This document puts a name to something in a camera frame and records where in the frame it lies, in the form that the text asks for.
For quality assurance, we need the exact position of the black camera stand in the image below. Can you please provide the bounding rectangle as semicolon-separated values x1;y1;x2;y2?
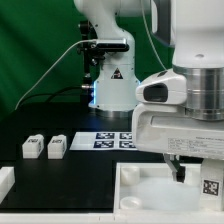
77;20;97;103

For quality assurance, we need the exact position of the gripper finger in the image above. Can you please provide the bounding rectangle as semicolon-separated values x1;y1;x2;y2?
163;154;186;183

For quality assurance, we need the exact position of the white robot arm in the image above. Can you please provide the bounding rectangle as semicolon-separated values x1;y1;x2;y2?
74;0;224;176

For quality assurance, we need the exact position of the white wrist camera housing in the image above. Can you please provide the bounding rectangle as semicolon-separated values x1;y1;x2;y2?
136;69;187;105

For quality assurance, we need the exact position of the white marker sheet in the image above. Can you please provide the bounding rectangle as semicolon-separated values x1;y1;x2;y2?
70;132;136;150

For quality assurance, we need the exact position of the white cable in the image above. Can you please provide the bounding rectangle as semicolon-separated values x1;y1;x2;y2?
14;39;98;111

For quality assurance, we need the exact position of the black cable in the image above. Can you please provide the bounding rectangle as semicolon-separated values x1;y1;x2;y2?
19;85;84;107

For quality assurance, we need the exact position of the white left obstacle block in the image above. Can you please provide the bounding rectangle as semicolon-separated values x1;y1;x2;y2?
0;167;15;204

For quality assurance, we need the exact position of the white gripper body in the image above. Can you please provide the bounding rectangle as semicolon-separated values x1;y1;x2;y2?
132;103;224;160

